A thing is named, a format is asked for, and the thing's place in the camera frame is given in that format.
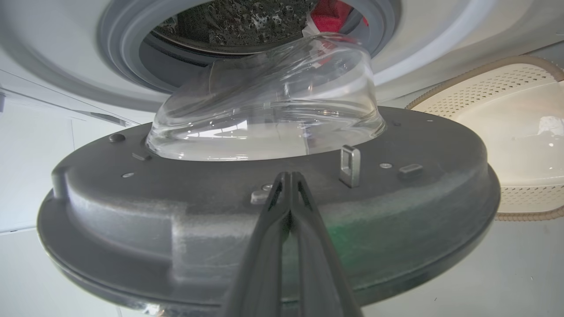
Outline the red and white garment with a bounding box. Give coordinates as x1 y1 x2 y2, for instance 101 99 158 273
305 0 369 37

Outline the white front-load washing machine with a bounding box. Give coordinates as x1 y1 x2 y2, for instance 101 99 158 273
0 0 564 126

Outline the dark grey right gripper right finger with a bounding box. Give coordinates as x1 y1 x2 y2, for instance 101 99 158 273
291 171 364 317

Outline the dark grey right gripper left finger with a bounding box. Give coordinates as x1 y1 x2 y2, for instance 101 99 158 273
220 172 292 317

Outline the cream perforated laundry basket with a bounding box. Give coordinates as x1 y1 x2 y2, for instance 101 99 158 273
405 55 564 221

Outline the round washing machine glass door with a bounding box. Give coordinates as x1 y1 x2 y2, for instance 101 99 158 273
37 33 501 317

